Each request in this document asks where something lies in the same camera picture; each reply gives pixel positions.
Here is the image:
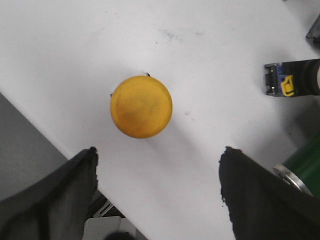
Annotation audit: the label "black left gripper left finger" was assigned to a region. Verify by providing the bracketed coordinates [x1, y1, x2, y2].
[0, 147, 98, 240]

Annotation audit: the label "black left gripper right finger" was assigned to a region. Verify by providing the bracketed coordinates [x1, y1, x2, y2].
[218, 146, 320, 240]

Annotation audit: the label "yellow mushroom push button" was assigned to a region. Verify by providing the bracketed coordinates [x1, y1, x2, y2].
[109, 74, 173, 139]

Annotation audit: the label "green conveyor belt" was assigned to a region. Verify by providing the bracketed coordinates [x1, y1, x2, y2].
[283, 133, 320, 199]

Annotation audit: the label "push button lying sideways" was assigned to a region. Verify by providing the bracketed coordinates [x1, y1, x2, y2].
[264, 59, 320, 98]

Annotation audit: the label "grey metal bracket below table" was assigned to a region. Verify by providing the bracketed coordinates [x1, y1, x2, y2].
[82, 190, 137, 240]

